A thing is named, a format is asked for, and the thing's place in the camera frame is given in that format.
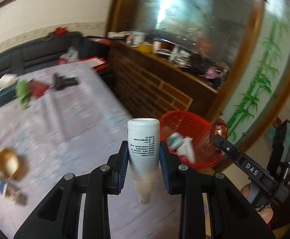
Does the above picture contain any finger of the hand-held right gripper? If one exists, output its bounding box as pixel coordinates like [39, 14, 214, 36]
[211, 134, 242, 162]

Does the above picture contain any black toy gun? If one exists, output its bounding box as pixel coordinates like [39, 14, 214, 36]
[53, 73, 79, 91]

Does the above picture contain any red brown snack wrapper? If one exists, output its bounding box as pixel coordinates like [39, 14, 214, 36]
[211, 118, 228, 140]

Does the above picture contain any red flat packet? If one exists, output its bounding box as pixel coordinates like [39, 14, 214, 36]
[28, 80, 49, 99]

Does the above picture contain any wooden glass partition cabinet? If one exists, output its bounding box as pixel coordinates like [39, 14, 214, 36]
[105, 0, 267, 150]

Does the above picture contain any red plastic basket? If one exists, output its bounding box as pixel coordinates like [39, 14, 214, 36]
[159, 111, 226, 170]

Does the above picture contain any red cloth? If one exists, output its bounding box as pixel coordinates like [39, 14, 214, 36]
[49, 27, 67, 35]

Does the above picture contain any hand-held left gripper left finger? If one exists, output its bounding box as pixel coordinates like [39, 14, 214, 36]
[14, 141, 129, 239]

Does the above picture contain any yellow box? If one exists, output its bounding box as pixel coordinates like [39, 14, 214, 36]
[137, 43, 153, 53]

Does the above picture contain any teal cartoon packet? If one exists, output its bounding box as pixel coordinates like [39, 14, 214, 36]
[167, 132, 185, 151]

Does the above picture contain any white plastic bottle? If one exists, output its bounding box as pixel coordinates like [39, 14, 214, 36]
[127, 118, 160, 205]

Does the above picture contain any white plastic bag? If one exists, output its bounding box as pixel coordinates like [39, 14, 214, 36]
[58, 47, 79, 64]

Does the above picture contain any green cloth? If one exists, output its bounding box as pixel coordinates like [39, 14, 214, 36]
[15, 80, 32, 109]

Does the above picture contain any pink cloth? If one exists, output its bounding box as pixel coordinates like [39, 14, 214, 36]
[206, 66, 222, 79]

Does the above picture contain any black handbag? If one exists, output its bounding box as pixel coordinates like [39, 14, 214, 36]
[188, 55, 205, 74]

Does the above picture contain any black sofa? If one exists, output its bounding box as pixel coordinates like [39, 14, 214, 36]
[0, 31, 113, 87]

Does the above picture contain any black bag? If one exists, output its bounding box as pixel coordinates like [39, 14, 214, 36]
[79, 36, 110, 60]

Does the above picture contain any red paper bag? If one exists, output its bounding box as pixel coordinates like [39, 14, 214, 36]
[78, 57, 109, 71]

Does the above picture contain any white medicine box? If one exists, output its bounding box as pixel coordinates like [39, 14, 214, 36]
[178, 136, 196, 162]

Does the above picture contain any person's right hand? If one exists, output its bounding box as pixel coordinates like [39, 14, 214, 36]
[240, 183, 273, 227]

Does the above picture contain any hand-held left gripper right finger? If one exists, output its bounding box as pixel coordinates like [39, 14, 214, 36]
[159, 141, 276, 239]

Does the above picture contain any yellow plastic container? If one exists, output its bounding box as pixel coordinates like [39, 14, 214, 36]
[0, 147, 28, 181]

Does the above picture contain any green tissue box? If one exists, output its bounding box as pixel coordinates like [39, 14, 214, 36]
[0, 74, 20, 108]

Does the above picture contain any white jar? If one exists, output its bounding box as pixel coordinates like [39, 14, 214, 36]
[132, 32, 145, 44]

